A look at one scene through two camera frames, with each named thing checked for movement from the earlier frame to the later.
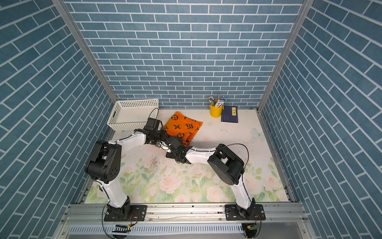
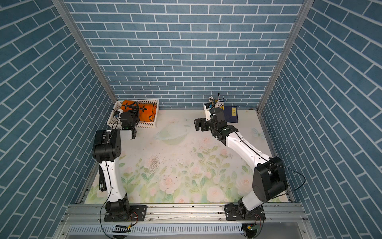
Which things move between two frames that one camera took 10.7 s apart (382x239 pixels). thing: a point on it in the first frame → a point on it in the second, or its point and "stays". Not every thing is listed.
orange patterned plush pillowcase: (182, 127) → (147, 111)
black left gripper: (164, 135) → (136, 112)
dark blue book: (230, 114) stays
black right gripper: (170, 155) → (198, 124)
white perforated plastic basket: (133, 115) stays
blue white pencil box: (220, 103) stays
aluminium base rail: (182, 213) stays
